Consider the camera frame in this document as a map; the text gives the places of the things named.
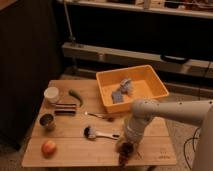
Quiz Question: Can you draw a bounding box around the dark grape bunch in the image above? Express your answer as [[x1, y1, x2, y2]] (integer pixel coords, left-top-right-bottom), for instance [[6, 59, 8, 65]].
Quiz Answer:
[[118, 142, 134, 167]]

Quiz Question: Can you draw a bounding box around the red-orange apple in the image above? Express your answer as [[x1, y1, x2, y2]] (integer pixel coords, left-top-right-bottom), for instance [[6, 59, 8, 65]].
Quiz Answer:
[[41, 140, 56, 156]]

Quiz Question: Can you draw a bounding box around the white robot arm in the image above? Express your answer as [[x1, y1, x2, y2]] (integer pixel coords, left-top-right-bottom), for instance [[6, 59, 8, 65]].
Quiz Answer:
[[116, 99, 213, 171]]

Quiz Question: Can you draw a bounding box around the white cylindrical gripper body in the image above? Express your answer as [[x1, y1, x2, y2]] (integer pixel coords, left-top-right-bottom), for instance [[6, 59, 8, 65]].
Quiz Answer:
[[123, 115, 151, 143]]

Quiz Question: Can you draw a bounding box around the blue-grey sponge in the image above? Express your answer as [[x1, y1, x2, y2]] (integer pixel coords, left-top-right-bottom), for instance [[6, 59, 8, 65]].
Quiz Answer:
[[112, 91, 123, 103]]

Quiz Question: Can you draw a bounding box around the crumpled grey cloth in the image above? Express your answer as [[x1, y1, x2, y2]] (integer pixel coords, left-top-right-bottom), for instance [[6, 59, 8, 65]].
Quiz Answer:
[[119, 78, 133, 96]]

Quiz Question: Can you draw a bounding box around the white dish brush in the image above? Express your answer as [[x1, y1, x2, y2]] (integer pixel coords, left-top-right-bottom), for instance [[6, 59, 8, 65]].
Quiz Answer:
[[84, 126, 119, 140]]

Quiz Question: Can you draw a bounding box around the green chili pepper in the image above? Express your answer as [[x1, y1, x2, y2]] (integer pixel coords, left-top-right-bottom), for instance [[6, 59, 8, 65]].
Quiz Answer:
[[68, 90, 83, 107]]

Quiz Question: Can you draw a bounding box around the dark rectangular bar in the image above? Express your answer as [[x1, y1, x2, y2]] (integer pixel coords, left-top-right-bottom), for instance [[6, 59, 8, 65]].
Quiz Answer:
[[54, 104, 77, 115]]

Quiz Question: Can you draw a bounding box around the yellow plastic bin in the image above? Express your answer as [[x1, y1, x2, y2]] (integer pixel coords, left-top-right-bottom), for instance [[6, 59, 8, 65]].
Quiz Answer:
[[96, 65, 169, 113]]

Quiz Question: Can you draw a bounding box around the metal stand pole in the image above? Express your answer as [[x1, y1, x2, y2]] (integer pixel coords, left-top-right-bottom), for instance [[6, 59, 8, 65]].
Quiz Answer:
[[63, 0, 76, 46]]

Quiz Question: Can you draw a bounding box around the white paper cup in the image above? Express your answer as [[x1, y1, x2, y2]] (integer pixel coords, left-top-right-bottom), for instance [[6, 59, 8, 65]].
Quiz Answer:
[[44, 87, 59, 103]]

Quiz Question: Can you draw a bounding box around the metal spoon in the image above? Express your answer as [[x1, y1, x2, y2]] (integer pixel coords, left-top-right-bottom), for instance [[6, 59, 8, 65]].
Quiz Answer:
[[84, 112, 114, 122]]

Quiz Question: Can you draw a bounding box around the grey metal shelf rail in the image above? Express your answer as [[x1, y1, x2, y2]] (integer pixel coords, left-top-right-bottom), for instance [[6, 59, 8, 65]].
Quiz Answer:
[[62, 42, 213, 79]]

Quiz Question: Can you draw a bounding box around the metal can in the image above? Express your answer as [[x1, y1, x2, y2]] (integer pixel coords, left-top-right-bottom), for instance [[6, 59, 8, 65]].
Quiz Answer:
[[39, 113, 56, 131]]

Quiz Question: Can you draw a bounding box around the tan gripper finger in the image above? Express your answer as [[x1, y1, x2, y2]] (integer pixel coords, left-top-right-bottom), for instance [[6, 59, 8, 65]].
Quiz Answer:
[[115, 135, 125, 153]]

